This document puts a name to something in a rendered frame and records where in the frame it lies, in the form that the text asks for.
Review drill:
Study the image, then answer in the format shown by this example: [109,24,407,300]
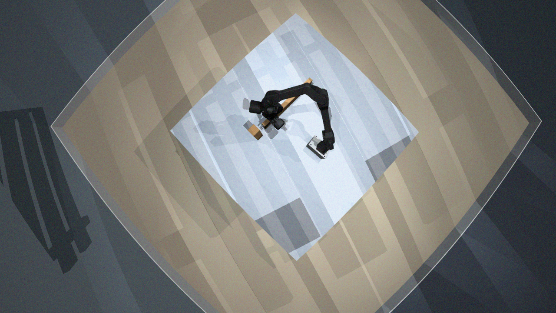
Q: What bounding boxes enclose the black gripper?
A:
[262,111,285,130]

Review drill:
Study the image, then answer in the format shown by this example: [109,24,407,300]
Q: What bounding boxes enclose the dark brown wooden post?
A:
[248,124,263,140]

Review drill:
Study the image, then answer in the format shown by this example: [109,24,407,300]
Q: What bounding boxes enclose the brown wooden board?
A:
[261,78,312,130]

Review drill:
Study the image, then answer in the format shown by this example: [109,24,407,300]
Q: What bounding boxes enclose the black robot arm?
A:
[249,82,335,155]

